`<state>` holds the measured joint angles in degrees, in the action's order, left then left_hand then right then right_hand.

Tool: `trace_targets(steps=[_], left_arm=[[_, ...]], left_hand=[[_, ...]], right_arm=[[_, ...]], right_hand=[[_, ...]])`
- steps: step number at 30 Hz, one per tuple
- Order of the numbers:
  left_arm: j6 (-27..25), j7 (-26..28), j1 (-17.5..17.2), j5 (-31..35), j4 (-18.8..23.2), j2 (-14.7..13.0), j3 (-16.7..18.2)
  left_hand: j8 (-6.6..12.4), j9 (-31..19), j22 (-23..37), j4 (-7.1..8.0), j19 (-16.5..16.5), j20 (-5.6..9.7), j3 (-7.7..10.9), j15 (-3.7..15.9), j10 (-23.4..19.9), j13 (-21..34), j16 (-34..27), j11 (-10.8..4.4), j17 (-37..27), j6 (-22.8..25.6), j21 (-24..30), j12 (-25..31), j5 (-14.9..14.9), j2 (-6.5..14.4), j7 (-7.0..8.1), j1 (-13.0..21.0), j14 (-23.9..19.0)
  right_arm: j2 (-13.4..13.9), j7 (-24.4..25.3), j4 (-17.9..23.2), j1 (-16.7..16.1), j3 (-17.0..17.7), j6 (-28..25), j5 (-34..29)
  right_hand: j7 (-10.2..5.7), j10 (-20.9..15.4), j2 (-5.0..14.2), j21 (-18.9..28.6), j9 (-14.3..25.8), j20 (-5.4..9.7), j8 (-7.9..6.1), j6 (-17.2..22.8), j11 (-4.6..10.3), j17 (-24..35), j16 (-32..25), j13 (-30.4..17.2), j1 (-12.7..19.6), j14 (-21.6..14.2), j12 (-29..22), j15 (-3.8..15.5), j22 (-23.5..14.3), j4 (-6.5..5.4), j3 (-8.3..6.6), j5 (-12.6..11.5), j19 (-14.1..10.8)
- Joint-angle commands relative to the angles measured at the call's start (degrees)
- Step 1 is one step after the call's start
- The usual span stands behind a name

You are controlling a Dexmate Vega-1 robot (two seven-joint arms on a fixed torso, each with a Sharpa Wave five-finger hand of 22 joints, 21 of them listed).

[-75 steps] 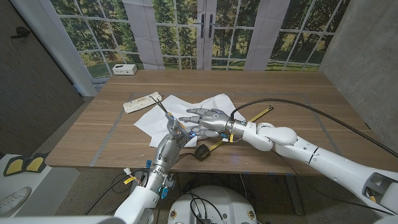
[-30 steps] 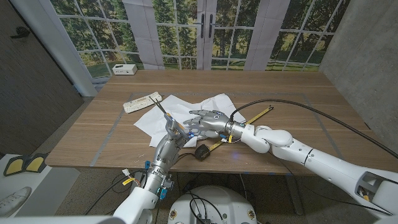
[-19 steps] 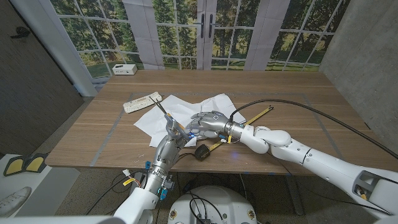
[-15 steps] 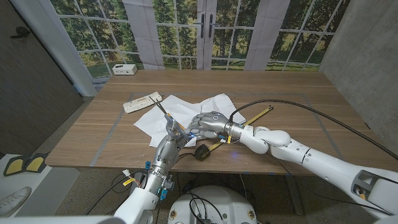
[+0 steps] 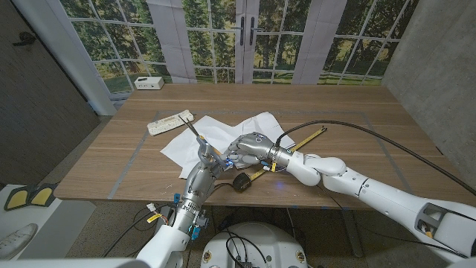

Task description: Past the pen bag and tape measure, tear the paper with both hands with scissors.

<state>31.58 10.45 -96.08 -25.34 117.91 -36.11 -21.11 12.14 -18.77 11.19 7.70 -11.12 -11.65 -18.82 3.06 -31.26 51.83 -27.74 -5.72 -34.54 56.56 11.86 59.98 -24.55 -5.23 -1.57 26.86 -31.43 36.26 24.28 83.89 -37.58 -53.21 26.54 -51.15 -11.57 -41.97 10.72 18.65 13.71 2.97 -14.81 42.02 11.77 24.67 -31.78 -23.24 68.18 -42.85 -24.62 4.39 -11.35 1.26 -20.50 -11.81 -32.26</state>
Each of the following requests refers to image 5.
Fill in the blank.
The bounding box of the white socket box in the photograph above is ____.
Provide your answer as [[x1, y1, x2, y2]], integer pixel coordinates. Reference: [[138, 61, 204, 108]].
[[133, 76, 165, 91]]

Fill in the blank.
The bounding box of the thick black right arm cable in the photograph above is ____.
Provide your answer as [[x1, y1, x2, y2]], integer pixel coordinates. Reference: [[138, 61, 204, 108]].
[[274, 119, 476, 197]]

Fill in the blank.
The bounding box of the yellow black foot pedal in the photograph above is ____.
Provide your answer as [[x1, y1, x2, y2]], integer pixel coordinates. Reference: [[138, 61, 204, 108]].
[[3, 185, 33, 212]]

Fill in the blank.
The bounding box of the black and yellow shoe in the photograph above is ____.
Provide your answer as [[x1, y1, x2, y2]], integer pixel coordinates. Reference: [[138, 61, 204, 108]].
[[29, 182, 59, 208]]

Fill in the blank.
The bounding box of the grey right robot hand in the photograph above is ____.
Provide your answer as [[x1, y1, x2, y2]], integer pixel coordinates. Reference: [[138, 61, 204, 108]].
[[222, 131, 294, 173]]

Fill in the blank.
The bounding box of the black wall handle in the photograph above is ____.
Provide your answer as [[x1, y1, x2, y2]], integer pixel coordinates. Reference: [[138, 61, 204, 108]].
[[12, 31, 37, 48]]

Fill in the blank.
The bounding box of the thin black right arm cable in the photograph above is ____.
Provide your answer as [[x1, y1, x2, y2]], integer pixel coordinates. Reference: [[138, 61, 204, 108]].
[[319, 185, 468, 258]]

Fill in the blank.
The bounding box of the printed window forest backdrop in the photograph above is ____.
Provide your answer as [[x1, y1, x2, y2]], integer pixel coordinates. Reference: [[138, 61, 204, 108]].
[[59, 0, 421, 95]]

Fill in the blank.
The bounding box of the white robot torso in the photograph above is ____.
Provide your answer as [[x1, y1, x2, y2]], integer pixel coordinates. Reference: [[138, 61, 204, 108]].
[[200, 222, 309, 268]]

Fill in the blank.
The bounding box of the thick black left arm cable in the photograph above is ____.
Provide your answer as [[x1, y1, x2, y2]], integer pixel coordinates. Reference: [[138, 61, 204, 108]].
[[102, 202, 176, 258]]

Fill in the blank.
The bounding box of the black yellow tape measure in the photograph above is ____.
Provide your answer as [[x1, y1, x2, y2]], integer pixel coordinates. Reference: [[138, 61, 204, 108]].
[[211, 126, 328, 194]]

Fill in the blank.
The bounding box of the white sneaker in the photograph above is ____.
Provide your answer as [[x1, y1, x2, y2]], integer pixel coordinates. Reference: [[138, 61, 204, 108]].
[[0, 223, 39, 261]]

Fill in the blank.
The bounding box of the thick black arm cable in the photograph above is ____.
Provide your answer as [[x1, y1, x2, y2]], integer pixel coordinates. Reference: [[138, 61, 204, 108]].
[[274, 119, 476, 197], [102, 202, 176, 258]]

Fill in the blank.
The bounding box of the large white paper sheet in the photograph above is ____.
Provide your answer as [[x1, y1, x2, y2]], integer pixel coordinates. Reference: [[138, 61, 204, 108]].
[[160, 115, 239, 179]]

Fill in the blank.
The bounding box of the white power strip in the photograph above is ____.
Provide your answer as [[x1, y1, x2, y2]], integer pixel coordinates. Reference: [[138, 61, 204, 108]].
[[147, 109, 195, 137]]

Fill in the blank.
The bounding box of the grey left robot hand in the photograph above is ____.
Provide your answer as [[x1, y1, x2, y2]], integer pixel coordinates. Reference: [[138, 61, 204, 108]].
[[172, 135, 234, 235]]

